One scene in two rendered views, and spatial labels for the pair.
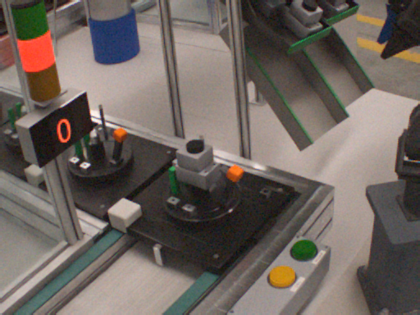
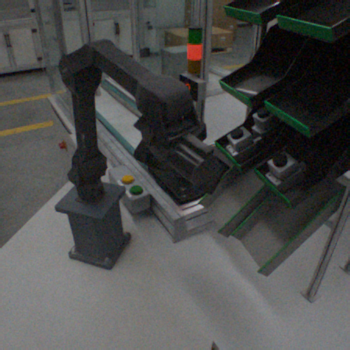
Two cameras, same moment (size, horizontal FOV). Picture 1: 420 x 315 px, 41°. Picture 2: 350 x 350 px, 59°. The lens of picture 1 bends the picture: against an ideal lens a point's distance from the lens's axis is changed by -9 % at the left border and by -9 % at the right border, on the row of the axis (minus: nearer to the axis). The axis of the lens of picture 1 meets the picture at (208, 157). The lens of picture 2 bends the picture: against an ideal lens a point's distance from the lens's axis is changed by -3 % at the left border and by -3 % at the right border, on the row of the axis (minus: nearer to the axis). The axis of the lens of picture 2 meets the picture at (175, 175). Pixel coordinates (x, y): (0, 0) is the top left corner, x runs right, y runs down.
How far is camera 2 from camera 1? 1.43 m
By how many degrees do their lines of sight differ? 86
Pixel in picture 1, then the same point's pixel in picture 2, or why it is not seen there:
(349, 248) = (150, 242)
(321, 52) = (294, 225)
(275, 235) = (155, 187)
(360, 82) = (271, 266)
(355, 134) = (270, 308)
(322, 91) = (241, 215)
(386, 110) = not seen: outside the picture
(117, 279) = not seen: hidden behind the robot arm
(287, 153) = not seen: hidden behind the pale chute
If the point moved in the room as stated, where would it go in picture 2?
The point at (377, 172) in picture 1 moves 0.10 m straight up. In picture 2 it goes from (209, 294) to (212, 270)
